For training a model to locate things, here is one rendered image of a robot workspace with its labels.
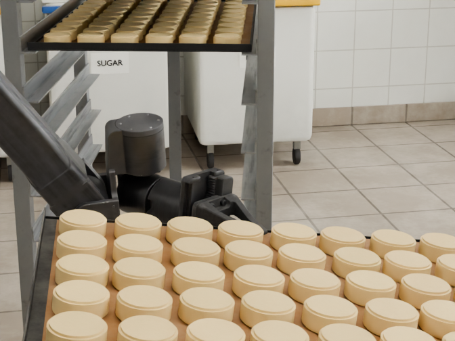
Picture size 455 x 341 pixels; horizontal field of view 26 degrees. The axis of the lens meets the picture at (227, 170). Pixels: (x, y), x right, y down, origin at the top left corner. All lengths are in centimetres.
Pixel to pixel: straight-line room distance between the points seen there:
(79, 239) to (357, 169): 356
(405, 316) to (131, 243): 28
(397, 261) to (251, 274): 17
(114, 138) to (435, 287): 41
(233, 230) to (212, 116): 330
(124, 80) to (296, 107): 78
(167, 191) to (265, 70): 63
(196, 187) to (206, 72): 318
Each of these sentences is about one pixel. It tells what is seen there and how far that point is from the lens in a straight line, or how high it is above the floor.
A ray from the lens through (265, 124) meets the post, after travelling 177.
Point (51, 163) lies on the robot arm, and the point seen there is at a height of 104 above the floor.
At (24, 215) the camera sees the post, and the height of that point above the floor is 73.
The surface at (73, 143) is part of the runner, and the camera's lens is 218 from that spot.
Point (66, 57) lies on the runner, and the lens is 218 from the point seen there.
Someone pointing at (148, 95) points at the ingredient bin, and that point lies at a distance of 427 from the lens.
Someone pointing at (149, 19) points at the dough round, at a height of 105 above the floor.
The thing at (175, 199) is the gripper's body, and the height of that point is 99.
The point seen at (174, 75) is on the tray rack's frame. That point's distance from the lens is 241.
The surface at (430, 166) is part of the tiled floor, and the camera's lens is 460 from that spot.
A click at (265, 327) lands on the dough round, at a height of 99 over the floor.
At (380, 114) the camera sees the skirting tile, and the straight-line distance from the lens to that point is 526.
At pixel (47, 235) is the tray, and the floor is 99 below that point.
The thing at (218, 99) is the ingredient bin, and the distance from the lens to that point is 433.
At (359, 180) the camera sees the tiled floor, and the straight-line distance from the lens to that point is 436.
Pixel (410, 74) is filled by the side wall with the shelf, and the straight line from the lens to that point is 529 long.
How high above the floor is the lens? 138
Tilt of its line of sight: 18 degrees down
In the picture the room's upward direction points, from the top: straight up
